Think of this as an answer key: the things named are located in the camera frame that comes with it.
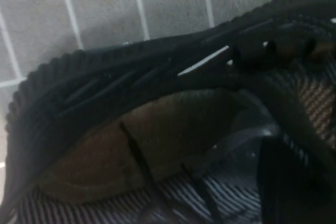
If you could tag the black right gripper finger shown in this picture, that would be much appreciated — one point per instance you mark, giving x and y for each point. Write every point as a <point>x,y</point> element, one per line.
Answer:
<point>288,187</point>

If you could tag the black knit sneaker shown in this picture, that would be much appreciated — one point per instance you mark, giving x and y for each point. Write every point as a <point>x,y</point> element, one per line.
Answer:
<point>105,90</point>

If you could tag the clear plastic shoe stuffing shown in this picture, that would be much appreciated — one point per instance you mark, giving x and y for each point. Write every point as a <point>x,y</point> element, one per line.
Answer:
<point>249,140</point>

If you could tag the grey white grid tablecloth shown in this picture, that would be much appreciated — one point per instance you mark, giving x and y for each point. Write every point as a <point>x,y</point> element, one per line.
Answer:
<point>105,11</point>

